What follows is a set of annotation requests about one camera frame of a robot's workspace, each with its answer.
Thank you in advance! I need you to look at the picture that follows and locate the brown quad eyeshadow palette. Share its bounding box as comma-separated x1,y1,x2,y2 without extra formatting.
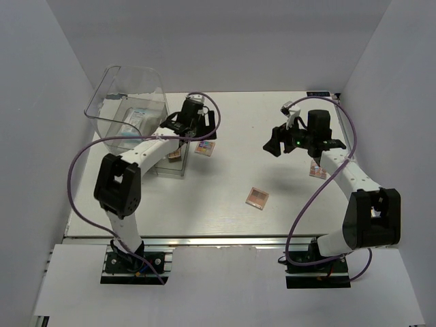
245,187,269,210

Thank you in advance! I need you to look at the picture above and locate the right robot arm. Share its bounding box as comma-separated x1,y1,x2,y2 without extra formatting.
263,109,401,272

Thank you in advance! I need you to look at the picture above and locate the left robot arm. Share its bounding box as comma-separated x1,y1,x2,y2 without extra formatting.
94,93,217,272

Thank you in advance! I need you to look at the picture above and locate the colourful eyeshadow palette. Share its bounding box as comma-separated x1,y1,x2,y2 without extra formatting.
195,140,215,157

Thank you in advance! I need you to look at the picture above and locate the long brown eyeshadow palette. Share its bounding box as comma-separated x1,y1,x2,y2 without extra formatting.
167,149,181,162

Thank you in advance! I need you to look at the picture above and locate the white blue wipes packet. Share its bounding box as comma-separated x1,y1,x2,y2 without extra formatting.
117,108,148,136

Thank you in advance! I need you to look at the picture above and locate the multicolour square palette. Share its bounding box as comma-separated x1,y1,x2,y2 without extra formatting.
309,160,327,179

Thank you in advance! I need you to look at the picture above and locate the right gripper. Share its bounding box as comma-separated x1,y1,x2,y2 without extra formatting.
262,116,313,157

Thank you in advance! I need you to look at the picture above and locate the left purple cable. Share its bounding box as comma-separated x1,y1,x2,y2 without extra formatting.
67,91,221,285

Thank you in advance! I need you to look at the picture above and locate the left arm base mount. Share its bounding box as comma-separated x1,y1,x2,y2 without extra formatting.
100,246,173,285

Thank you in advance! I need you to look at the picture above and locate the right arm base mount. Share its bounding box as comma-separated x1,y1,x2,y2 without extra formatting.
277,255,351,290

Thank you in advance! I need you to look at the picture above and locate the black blue table label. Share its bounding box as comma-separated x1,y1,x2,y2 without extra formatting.
306,91,331,97

